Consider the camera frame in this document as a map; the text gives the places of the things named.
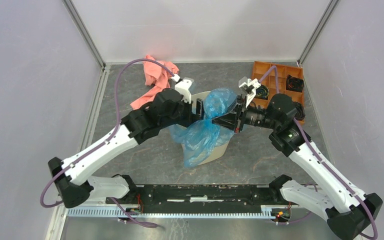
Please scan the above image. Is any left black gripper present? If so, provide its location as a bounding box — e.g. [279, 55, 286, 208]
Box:
[160, 95, 210, 130]

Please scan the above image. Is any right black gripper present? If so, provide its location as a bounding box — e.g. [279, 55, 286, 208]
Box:
[210, 93, 279, 133]

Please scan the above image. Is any blue plastic trash bag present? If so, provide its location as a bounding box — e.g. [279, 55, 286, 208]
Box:
[170, 87, 246, 169]

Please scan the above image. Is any beige trash bin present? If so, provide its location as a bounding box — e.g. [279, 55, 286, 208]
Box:
[168, 90, 231, 166]

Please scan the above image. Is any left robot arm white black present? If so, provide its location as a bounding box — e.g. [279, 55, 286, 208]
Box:
[48, 88, 204, 209]

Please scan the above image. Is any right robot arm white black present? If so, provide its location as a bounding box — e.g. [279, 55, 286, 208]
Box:
[212, 93, 383, 240]

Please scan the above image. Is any black bag roll left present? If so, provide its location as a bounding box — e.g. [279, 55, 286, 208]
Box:
[255, 85, 270, 100]

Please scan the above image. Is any black bag roll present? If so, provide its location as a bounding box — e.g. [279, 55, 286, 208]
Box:
[255, 85, 270, 100]
[286, 75, 305, 93]
[293, 101, 306, 121]

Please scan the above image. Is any orange compartment tray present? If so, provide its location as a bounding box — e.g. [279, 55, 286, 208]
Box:
[251, 61, 305, 124]

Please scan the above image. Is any pink cloth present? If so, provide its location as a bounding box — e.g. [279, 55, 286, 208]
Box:
[130, 61, 172, 110]

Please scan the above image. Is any black bag roll bottom right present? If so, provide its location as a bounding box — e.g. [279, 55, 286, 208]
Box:
[293, 101, 306, 121]

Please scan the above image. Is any black bag roll top right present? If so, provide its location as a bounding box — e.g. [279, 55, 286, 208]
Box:
[286, 75, 305, 93]

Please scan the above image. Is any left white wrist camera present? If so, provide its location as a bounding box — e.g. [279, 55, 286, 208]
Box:
[170, 74, 195, 104]

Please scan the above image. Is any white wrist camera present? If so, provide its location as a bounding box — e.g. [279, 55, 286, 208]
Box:
[238, 77, 261, 108]
[170, 74, 195, 104]

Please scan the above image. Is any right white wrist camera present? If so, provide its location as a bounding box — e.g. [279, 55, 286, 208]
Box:
[238, 77, 261, 108]

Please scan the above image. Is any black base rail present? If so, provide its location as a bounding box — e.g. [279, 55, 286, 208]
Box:
[117, 184, 289, 214]

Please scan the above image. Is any white slotted cable duct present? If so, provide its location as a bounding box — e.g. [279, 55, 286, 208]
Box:
[66, 206, 275, 220]

